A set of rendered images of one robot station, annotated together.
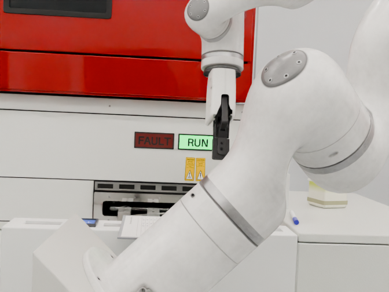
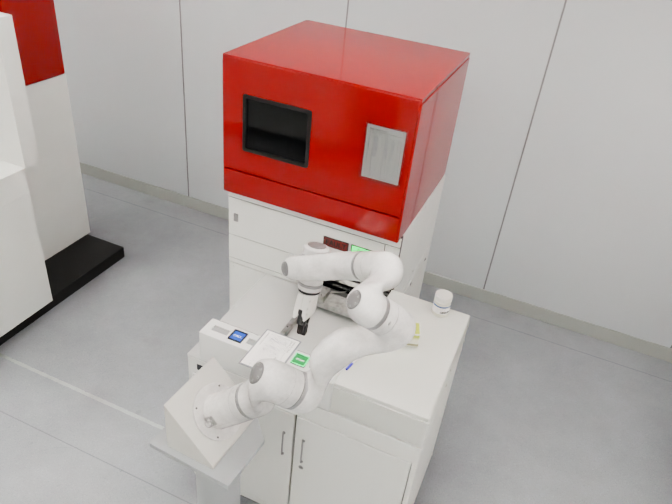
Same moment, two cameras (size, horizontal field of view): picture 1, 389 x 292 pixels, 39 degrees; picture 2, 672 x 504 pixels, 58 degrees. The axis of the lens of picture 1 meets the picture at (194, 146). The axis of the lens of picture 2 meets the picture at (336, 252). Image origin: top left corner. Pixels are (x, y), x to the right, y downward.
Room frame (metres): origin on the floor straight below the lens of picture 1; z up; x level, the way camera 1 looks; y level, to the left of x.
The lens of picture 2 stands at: (-0.35, -0.79, 2.50)
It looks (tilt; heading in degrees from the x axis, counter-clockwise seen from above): 33 degrees down; 25
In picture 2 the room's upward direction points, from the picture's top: 6 degrees clockwise
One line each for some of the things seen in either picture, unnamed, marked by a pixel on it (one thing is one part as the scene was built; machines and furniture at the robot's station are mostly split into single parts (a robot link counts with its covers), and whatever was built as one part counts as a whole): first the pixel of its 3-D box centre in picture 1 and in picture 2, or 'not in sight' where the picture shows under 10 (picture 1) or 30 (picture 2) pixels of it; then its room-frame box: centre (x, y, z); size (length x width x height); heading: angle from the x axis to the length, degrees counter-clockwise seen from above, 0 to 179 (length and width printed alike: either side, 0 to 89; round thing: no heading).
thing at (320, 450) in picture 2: not in sight; (322, 417); (1.33, -0.05, 0.41); 0.97 x 0.64 x 0.82; 95
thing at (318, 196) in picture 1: (327, 192); (409, 334); (1.39, -0.34, 1.00); 0.07 x 0.07 x 0.07; 23
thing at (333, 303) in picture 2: not in sight; (339, 305); (1.55, 0.03, 0.87); 0.36 x 0.08 x 0.03; 95
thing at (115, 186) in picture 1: (169, 188); not in sight; (1.64, 0.07, 0.96); 0.44 x 0.01 x 0.02; 95
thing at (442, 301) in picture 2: not in sight; (442, 303); (1.63, -0.39, 1.01); 0.07 x 0.07 x 0.10
